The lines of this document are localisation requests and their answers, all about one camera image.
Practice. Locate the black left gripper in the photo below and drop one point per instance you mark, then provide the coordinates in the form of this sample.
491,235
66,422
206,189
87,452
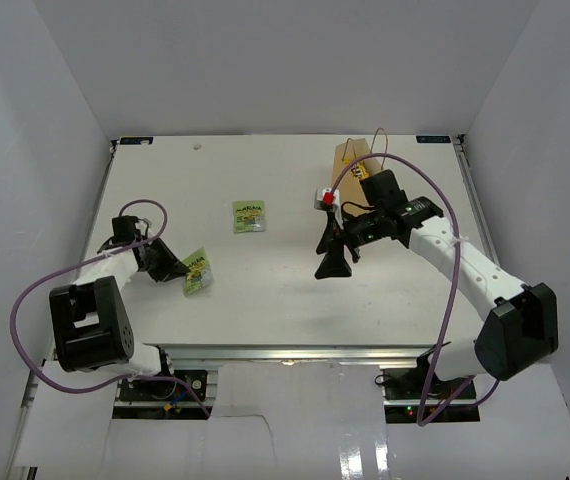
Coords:
170,268

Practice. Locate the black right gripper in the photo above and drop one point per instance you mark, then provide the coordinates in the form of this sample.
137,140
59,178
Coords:
334,263

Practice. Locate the green snack packet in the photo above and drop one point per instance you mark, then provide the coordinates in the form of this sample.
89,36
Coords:
200,275
249,216

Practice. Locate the brown paper bag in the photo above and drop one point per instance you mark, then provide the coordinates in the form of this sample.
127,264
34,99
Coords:
350,189

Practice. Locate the yellow m&m's candy bag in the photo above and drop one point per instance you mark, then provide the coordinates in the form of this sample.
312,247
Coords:
358,171

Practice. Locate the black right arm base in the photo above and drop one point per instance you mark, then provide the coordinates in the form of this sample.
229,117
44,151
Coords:
401,384

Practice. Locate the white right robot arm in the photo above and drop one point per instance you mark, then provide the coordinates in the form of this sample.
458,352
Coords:
520,321

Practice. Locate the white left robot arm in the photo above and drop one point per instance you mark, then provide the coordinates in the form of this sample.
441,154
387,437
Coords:
92,330

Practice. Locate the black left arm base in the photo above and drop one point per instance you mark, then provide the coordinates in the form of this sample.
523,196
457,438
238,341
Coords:
164,391

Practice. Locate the left blue table label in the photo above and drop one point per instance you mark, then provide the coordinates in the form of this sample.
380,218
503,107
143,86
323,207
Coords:
135,140

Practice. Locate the blue table label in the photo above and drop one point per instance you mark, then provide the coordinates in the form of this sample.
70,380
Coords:
135,140
433,139

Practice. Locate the right blue table label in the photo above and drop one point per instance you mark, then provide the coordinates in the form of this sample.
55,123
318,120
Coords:
433,139

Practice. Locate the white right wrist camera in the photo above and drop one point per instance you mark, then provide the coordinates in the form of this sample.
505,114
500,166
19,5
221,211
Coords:
327,199

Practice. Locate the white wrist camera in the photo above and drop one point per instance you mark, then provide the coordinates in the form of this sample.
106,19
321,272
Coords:
144,227
327,199

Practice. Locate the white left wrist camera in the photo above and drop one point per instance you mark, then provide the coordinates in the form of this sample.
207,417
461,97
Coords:
144,227

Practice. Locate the aluminium front rail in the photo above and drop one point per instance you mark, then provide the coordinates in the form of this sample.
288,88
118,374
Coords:
279,353

